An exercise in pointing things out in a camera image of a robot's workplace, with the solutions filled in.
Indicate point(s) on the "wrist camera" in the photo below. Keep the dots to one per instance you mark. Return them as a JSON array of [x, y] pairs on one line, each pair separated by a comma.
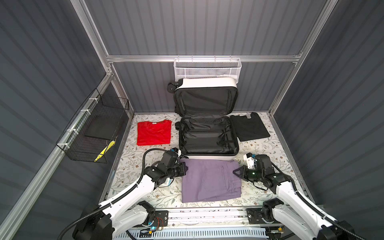
[[257, 162], [170, 157]]

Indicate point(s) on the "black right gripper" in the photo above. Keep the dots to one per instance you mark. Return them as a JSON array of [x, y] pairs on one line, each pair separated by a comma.
[[243, 172]]

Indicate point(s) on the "white black suitcase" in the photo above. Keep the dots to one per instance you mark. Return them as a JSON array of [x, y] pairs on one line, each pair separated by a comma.
[[205, 129]]

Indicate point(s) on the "purple trousers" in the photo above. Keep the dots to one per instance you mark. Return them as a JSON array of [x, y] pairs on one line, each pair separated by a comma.
[[210, 181]]

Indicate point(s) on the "white perforated cable duct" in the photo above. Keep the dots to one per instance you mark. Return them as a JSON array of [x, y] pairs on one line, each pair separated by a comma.
[[203, 233]]

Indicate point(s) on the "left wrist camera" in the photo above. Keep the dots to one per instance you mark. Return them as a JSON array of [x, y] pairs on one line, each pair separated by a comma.
[[170, 157]]

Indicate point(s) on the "black wire mesh basket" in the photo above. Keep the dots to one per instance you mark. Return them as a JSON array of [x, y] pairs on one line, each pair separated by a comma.
[[99, 123]]

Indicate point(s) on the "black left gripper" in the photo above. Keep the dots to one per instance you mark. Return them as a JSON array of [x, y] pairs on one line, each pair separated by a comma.
[[182, 169]]

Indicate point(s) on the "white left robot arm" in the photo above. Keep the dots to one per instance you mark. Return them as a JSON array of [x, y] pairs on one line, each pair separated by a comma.
[[127, 209]]

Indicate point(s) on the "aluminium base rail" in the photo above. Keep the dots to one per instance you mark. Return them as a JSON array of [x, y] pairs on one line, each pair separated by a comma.
[[209, 217]]

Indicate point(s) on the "black t-shirt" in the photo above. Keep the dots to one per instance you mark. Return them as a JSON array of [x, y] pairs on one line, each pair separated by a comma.
[[249, 127]]

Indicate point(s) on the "white wire mesh basket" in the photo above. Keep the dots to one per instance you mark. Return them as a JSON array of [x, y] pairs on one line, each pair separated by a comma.
[[207, 67]]

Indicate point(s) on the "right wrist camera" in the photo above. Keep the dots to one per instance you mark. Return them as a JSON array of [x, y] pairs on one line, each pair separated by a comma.
[[257, 162]]

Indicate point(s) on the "yellow black striped tape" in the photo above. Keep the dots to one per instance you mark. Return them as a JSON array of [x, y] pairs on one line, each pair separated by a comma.
[[102, 153]]

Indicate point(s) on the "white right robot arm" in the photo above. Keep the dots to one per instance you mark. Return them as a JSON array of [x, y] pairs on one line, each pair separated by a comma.
[[294, 210]]

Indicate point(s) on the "red t-shirt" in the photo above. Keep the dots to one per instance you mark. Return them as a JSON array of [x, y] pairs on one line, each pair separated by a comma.
[[154, 133]]

